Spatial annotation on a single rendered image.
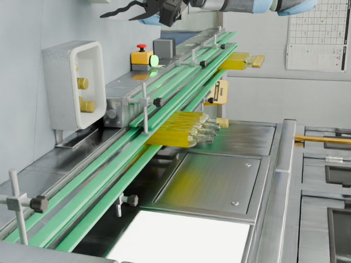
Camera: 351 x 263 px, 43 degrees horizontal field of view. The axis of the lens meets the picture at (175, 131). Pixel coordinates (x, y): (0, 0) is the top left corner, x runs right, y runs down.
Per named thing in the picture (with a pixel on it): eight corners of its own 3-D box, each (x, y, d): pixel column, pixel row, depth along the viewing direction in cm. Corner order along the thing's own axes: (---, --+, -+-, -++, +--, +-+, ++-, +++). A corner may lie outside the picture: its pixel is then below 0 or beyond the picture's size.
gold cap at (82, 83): (68, 78, 126) (82, 79, 125) (74, 75, 129) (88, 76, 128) (70, 90, 127) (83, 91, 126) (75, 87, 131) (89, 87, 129)
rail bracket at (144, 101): (123, 134, 138) (161, 138, 135) (119, 82, 133) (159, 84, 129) (127, 131, 141) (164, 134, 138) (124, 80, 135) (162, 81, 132)
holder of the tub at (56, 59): (53, 147, 125) (78, 149, 123) (41, 49, 116) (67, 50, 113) (82, 127, 140) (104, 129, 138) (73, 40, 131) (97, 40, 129)
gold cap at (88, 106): (81, 113, 135) (94, 114, 134) (75, 109, 131) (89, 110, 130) (83, 102, 136) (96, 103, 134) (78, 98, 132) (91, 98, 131)
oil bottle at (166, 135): (135, 143, 150) (196, 148, 144) (134, 128, 148) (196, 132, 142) (141, 137, 155) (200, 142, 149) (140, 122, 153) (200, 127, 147)
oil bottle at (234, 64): (211, 69, 262) (259, 70, 254) (211, 59, 260) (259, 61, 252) (213, 67, 267) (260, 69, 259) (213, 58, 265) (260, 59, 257)
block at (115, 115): (102, 127, 140) (123, 129, 138) (100, 98, 136) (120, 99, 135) (107, 123, 143) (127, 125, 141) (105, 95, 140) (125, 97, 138)
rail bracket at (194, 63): (174, 67, 189) (205, 68, 185) (173, 49, 187) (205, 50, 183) (176, 64, 193) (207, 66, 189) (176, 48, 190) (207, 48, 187)
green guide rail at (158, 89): (127, 104, 140) (151, 106, 137) (127, 101, 139) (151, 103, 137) (226, 32, 297) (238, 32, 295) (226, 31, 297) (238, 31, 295)
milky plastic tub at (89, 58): (52, 130, 123) (80, 132, 120) (42, 49, 115) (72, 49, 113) (82, 111, 138) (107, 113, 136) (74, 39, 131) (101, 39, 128)
